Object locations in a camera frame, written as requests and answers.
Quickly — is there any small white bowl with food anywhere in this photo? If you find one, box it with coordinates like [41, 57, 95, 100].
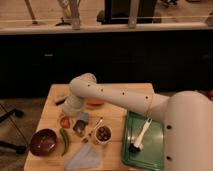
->
[95, 126, 111, 144]

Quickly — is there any light blue cloth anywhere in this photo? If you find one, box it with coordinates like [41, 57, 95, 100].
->
[64, 143, 102, 171]

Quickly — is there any orange bowl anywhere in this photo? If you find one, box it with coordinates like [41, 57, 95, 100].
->
[87, 98, 104, 106]

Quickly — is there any green chili pepper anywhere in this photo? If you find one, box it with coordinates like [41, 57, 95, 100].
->
[59, 128, 69, 156]

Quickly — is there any office chair base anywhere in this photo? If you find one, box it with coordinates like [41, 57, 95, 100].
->
[0, 103, 28, 155]

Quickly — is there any green tray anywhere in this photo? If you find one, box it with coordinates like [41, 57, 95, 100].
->
[121, 111, 164, 171]

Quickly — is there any white handled dish brush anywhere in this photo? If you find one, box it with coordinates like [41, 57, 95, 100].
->
[129, 118, 152, 153]

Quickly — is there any metal spoon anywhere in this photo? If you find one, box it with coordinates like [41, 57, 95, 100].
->
[81, 117, 103, 143]

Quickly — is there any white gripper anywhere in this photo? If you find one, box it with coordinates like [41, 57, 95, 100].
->
[62, 96, 84, 117]

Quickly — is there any purple bowl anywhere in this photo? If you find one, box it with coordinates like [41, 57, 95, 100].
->
[29, 129, 57, 156]

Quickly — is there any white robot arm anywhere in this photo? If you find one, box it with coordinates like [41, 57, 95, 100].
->
[62, 73, 213, 171]

